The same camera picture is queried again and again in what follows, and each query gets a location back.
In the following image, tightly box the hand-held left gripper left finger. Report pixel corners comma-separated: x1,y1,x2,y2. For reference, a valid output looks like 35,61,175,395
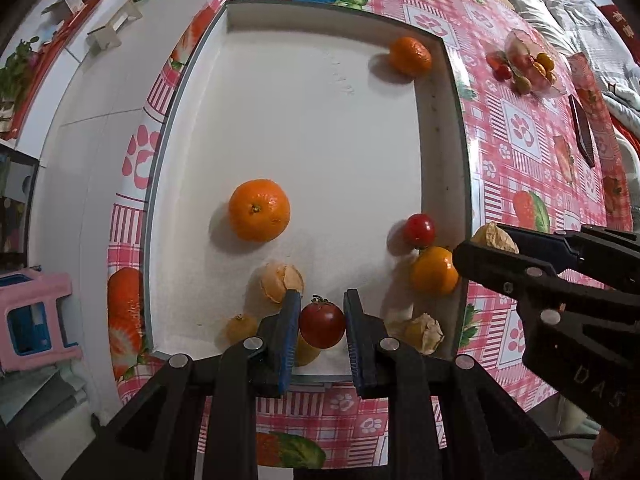
62,290,303,480

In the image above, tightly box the dark red cherry tomato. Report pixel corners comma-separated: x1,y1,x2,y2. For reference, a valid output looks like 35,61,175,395
299,296,347,350

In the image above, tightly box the white cardboard stand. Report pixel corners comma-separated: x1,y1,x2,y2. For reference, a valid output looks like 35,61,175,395
87,0,141,51
42,0,86,16

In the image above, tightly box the red cushion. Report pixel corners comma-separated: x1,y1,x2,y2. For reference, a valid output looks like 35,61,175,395
600,4,640,63

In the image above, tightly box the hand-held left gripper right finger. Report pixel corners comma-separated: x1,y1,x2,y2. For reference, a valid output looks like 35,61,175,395
342,288,583,480

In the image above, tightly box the white shallow tray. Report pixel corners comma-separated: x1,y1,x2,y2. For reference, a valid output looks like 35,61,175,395
142,0,473,386

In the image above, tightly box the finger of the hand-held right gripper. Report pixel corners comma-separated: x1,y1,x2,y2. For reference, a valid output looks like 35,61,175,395
492,223,640,281
452,240,640,311

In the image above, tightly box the pink plastic stool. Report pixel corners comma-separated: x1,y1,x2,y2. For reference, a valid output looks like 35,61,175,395
0,270,83,373

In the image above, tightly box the grey quilt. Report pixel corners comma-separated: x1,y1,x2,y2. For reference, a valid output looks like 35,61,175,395
500,0,640,131

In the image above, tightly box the clear glass bowl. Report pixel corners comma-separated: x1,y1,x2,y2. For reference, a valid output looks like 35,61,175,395
504,27,568,98

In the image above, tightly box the pink strawberry print tablecloth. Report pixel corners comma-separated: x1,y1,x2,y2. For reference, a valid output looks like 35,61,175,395
105,0,636,471

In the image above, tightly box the orange mandarin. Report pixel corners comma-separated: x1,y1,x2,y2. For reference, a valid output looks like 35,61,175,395
389,36,433,78
228,178,291,242
411,246,460,296

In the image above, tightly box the black smartphone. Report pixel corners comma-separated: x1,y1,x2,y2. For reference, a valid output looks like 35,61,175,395
569,94,597,168

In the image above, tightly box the husked physalis fruit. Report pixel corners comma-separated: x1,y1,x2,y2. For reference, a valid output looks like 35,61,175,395
387,312,445,356
471,221,520,254
259,260,305,306

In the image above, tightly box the dark glass cabinet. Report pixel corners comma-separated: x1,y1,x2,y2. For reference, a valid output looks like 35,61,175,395
0,140,41,271

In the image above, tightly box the green potted plant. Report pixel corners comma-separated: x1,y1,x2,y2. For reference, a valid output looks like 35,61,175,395
0,37,41,131

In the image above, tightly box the small yellow physalis berry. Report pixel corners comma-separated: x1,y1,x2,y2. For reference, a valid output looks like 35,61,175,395
294,335,322,367
225,313,260,345

